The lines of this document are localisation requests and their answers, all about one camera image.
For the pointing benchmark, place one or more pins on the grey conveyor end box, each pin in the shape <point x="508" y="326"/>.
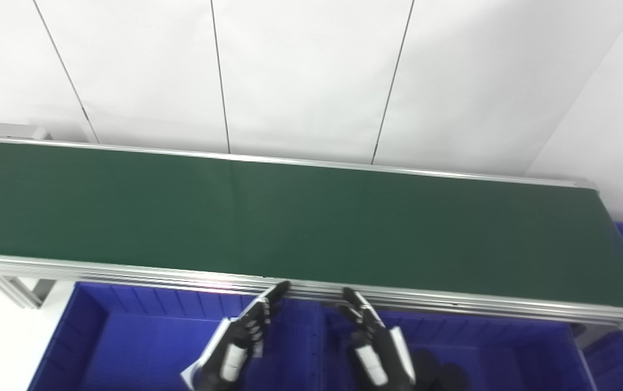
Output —
<point x="13" y="131"/>

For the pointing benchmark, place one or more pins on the aluminium conveyor leg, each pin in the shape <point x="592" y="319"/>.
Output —
<point x="588" y="334"/>
<point x="18" y="293"/>

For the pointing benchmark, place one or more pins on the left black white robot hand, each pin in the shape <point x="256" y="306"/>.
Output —
<point x="230" y="353"/>

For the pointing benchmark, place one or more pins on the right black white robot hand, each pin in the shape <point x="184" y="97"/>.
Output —
<point x="376" y="358"/>

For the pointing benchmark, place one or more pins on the black round part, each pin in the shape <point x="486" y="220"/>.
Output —
<point x="439" y="374"/>

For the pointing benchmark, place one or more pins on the green conveyor belt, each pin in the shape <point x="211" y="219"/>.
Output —
<point x="311" y="222"/>
<point x="480" y="304"/>

